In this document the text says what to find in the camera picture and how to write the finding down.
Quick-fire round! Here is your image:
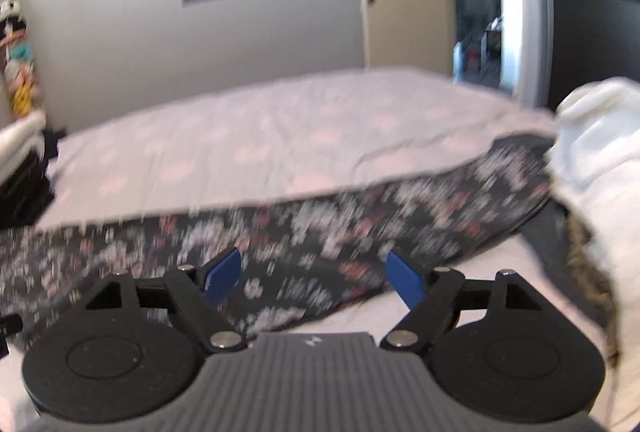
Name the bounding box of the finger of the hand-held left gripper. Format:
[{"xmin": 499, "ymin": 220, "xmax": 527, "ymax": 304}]
[{"xmin": 0, "ymin": 312, "xmax": 24, "ymax": 360}]

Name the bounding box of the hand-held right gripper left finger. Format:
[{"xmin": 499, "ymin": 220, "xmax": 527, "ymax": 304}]
[{"xmin": 85, "ymin": 246, "xmax": 247, "ymax": 354}]

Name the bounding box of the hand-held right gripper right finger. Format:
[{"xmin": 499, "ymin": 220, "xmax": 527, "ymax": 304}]
[{"xmin": 380, "ymin": 248, "xmax": 543, "ymax": 355}]

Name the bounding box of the dark floral garment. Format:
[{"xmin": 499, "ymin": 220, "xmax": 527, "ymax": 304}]
[{"xmin": 0, "ymin": 132, "xmax": 558, "ymax": 353}]

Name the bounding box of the bed with pink-dotted sheet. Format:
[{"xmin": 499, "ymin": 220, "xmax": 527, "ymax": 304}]
[{"xmin": 0, "ymin": 67, "xmax": 640, "ymax": 432}]

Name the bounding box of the light grey folded garment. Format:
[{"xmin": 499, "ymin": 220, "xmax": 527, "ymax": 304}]
[{"xmin": 0, "ymin": 137, "xmax": 46, "ymax": 180}]

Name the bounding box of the brown patterned garment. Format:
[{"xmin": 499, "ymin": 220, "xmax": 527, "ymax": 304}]
[{"xmin": 522, "ymin": 202, "xmax": 623, "ymax": 365}]

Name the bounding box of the white folded garment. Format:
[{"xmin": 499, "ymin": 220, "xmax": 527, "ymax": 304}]
[{"xmin": 0, "ymin": 109, "xmax": 48, "ymax": 148}]

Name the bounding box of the white garment pile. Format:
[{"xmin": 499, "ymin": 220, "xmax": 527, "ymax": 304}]
[{"xmin": 542, "ymin": 77, "xmax": 640, "ymax": 363}]

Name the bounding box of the column of plush toys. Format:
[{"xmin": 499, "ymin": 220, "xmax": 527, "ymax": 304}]
[{"xmin": 0, "ymin": 0, "xmax": 41, "ymax": 119}]

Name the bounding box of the white door frame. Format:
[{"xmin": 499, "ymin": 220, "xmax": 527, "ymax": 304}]
[{"xmin": 492, "ymin": 0, "xmax": 553, "ymax": 108}]

